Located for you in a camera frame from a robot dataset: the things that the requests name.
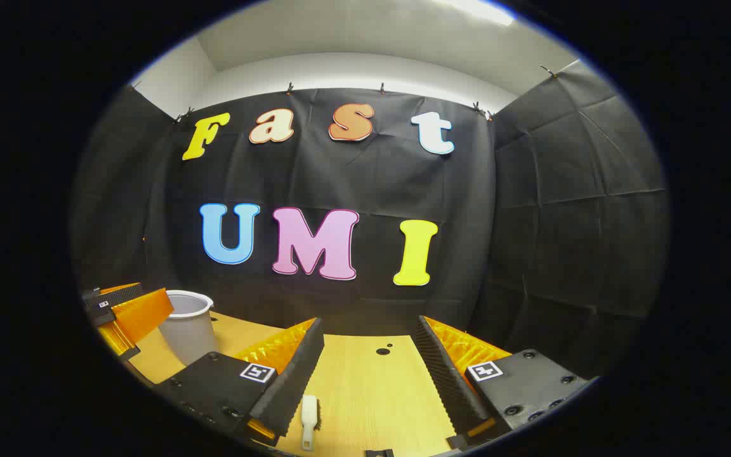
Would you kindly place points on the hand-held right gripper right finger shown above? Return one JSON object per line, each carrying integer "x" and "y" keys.
{"x": 445, "y": 374}

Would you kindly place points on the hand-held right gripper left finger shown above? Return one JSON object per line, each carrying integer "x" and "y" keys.
{"x": 296, "y": 374}

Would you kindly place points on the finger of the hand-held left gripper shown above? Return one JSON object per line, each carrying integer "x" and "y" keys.
{"x": 115, "y": 298}
{"x": 143, "y": 314}

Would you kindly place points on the small white broom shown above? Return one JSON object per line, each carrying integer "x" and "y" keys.
{"x": 308, "y": 409}

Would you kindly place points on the white garbage bin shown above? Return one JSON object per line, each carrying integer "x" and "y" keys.
{"x": 188, "y": 336}

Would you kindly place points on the wooden desktop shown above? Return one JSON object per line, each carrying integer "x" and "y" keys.
{"x": 372, "y": 393}

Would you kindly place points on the black backdrop cloth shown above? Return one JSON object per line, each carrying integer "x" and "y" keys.
{"x": 530, "y": 222}

